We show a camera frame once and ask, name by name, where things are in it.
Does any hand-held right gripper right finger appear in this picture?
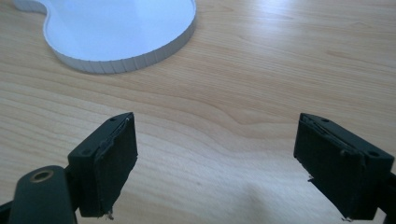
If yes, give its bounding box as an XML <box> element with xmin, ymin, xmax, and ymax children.
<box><xmin>292</xmin><ymin>112</ymin><xmax>395</xmax><ymax>220</ymax></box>

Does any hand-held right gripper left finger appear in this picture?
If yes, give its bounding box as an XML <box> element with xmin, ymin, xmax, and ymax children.
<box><xmin>67</xmin><ymin>111</ymin><xmax>138</xmax><ymax>218</ymax></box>

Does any white curved shallow tray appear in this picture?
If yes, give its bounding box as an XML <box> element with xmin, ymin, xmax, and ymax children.
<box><xmin>12</xmin><ymin>0</ymin><xmax>198</xmax><ymax>75</ymax></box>

